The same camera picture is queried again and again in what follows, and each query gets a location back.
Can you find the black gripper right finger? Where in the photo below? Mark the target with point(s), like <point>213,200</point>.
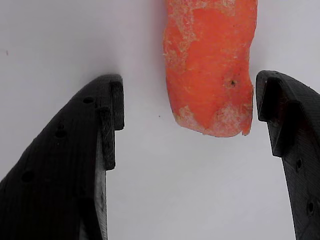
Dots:
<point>300,130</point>

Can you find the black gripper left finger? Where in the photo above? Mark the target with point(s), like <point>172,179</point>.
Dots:
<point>55,170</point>

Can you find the orange carrot piece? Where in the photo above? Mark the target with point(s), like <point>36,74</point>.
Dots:
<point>210,70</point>

